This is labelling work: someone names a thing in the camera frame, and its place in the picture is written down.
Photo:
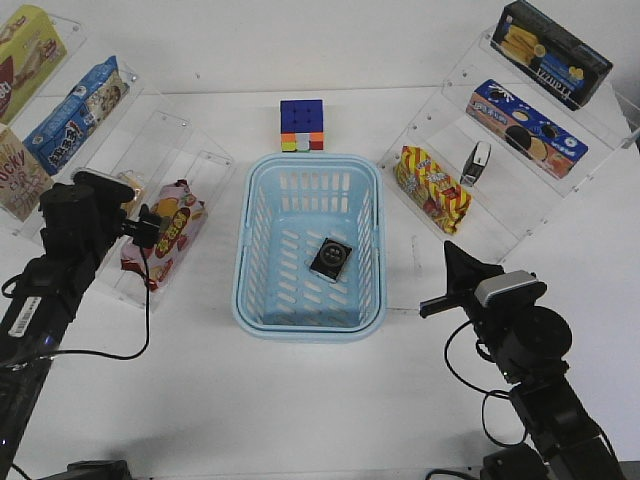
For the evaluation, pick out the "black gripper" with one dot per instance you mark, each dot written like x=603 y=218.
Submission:
x=464 y=274
x=84 y=219

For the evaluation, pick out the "bread bun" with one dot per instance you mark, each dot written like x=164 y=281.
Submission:
x=137 y=182

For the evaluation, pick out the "black white tissue pack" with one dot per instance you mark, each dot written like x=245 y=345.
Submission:
x=330 y=259

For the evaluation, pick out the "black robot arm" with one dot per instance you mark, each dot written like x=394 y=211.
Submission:
x=44 y=301
x=527 y=343

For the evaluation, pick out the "silver black tissue pack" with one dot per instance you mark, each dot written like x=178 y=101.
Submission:
x=475 y=164

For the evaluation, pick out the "light blue plastic basket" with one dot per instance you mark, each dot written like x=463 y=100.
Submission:
x=291 y=203

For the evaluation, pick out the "pink strawberry snack bag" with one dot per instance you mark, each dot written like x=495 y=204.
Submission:
x=182 y=216

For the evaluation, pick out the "yellow red striped snack bag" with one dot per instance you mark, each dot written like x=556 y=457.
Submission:
x=443 y=199

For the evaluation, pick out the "beige Pocky box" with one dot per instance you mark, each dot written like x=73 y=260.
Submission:
x=23 y=179

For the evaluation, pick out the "left clear acrylic shelf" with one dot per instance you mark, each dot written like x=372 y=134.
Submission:
x=143 y=136

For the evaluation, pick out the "clear acrylic shelf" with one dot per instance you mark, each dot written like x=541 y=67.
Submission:
x=517 y=207
x=143 y=136

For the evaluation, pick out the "blue cookie package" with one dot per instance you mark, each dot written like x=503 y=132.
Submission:
x=60 y=135

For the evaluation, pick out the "right clear acrylic shelf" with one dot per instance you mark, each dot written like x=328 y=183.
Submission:
x=517 y=207

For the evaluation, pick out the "blue orange Oreo box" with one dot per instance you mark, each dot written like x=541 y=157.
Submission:
x=525 y=129

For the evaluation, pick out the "yellow green cracker box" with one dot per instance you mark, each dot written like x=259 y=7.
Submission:
x=31 y=50

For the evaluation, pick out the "multicolour puzzle cube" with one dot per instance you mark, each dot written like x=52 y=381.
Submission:
x=302 y=125

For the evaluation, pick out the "black Franzzi biscuit box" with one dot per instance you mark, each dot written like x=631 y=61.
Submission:
x=566 y=67

